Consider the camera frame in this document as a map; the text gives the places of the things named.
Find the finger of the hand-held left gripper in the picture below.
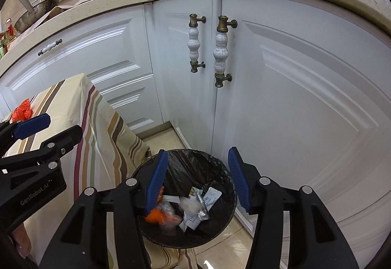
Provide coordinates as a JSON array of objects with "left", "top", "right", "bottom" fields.
[
  {"left": 0, "top": 113, "right": 51, "bottom": 154},
  {"left": 0, "top": 124, "right": 84, "bottom": 175}
]

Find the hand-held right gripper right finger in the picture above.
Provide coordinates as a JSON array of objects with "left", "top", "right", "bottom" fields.
[{"left": 228, "top": 146, "right": 358, "bottom": 269}]

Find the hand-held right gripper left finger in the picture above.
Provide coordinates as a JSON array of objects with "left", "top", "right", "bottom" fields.
[{"left": 38, "top": 149, "right": 169, "bottom": 269}]

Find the white blue-print pouch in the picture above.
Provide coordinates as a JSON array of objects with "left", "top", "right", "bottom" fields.
[{"left": 179, "top": 187, "right": 222, "bottom": 231}]

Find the clear orange-dotted plastic bag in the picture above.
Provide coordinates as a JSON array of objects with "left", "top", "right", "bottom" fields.
[{"left": 156, "top": 199, "right": 184, "bottom": 230}]

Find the orange wrapper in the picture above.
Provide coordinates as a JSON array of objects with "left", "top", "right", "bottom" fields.
[{"left": 144, "top": 208, "right": 167, "bottom": 224}]

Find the black trash bin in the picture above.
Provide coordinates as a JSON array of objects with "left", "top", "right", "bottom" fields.
[{"left": 131, "top": 149, "right": 238, "bottom": 249}]

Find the silver foil wrapper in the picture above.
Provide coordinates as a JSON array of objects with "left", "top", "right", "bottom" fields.
[{"left": 191, "top": 188, "right": 212, "bottom": 221}]

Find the person's left hand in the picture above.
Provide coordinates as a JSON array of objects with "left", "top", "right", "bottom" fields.
[{"left": 11, "top": 222, "right": 33, "bottom": 259}]

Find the red plastic bag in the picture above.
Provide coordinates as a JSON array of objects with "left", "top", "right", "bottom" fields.
[{"left": 11, "top": 100, "right": 33, "bottom": 122}]

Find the striped tablecloth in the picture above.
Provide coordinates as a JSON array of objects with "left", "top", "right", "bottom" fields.
[{"left": 0, "top": 73, "right": 196, "bottom": 269}]

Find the group of condiment bottles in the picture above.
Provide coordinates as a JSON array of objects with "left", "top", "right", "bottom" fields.
[{"left": 0, "top": 19, "right": 16, "bottom": 57}]

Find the white kitchen cabinet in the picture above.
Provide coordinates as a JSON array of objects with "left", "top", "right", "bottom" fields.
[{"left": 0, "top": 0, "right": 391, "bottom": 269}]

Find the metal frying pan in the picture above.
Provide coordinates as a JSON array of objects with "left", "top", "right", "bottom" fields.
[{"left": 14, "top": 0, "right": 62, "bottom": 33}]

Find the white ceramic drawer handle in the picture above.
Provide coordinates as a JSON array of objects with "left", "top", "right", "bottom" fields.
[{"left": 37, "top": 39, "right": 63, "bottom": 56}]

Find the white ceramic door handle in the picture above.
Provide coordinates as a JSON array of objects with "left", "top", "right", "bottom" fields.
[
  {"left": 213, "top": 15, "right": 238, "bottom": 88},
  {"left": 188, "top": 13, "right": 206, "bottom": 73}
]

